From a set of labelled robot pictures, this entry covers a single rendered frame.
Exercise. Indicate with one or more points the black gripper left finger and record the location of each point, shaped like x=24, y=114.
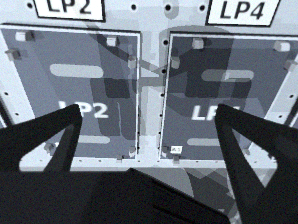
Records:
x=18, y=140

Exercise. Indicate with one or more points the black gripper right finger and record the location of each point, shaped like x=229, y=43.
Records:
x=279, y=199

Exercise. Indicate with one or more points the white label plate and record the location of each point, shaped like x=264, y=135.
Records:
x=74, y=10
x=241, y=13

